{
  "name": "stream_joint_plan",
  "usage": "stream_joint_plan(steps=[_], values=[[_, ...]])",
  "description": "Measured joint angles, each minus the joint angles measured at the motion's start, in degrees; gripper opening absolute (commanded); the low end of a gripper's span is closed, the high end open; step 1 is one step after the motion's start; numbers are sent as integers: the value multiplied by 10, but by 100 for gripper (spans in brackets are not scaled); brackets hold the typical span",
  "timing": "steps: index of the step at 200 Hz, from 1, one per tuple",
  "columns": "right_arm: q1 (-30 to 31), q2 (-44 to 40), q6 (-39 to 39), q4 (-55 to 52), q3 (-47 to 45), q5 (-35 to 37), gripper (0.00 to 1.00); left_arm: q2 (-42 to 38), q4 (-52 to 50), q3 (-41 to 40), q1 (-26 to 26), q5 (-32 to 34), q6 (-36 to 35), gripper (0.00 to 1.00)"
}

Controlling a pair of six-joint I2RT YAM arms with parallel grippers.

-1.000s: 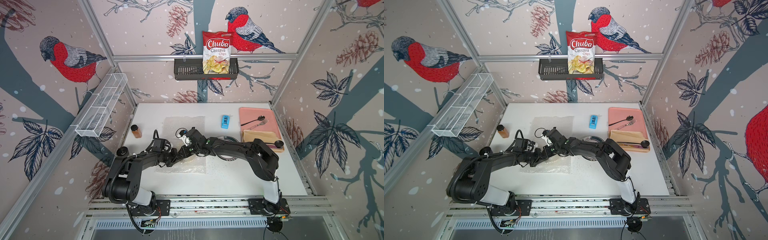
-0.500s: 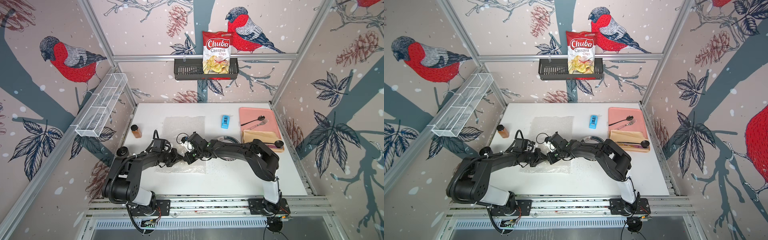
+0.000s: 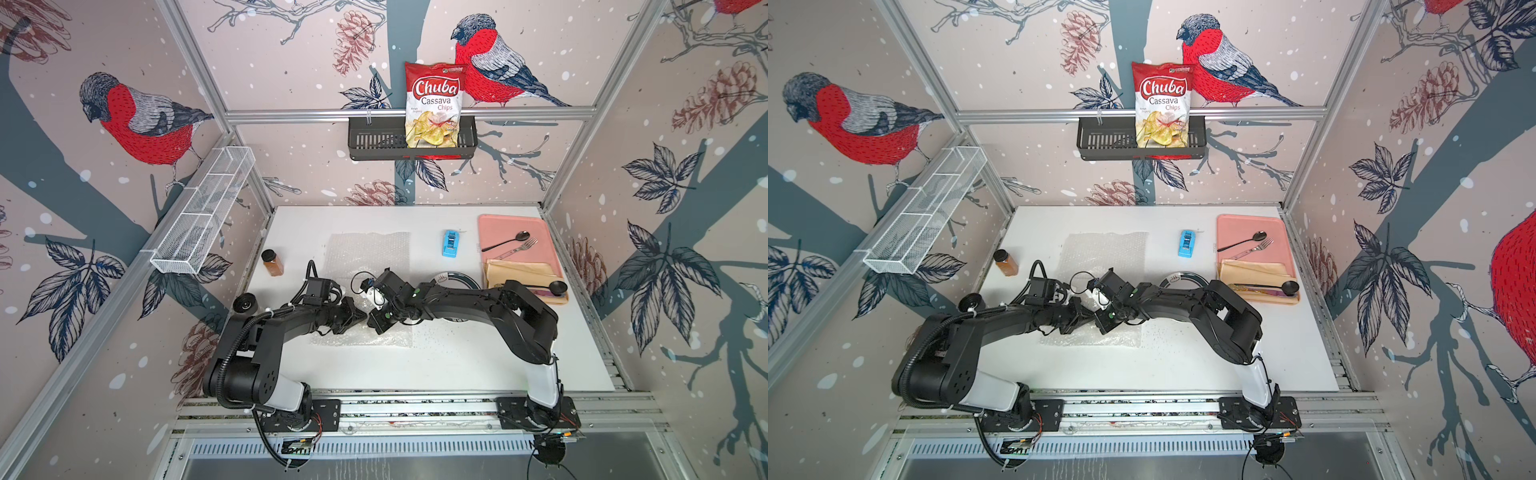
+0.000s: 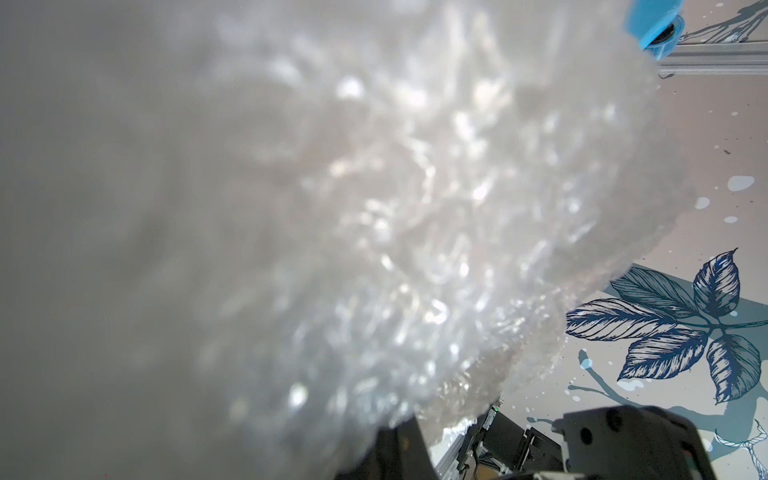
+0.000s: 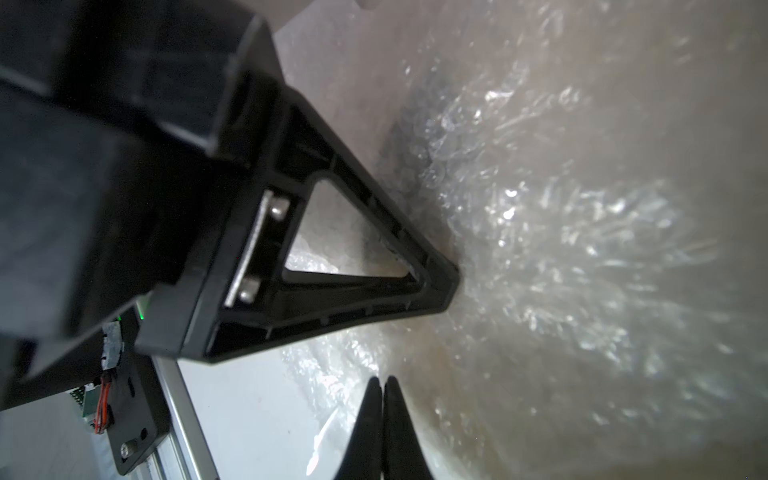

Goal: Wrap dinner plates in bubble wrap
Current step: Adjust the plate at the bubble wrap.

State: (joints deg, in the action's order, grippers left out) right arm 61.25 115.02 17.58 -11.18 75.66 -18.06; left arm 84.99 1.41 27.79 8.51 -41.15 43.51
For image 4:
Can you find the blue tape dispenser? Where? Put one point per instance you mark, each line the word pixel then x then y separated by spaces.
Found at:
pixel 656 25

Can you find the bubble wrap sheet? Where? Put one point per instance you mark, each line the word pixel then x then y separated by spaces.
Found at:
pixel 238 238

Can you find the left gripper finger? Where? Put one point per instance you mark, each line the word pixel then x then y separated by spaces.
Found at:
pixel 398 453

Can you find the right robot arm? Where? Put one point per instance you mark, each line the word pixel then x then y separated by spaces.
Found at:
pixel 622 442

